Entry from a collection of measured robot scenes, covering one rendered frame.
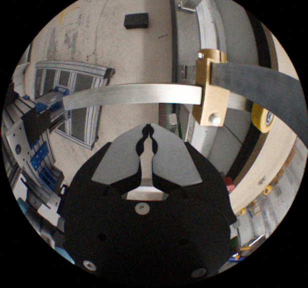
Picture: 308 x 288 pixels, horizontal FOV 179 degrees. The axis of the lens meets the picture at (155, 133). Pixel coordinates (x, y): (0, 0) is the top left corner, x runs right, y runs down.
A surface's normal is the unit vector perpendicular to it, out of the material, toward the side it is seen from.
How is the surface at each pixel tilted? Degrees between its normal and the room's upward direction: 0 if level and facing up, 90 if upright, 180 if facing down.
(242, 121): 90
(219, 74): 90
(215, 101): 0
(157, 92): 0
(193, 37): 0
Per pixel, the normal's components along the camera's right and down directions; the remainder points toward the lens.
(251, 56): -1.00, 0.00
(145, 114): 0.01, 0.51
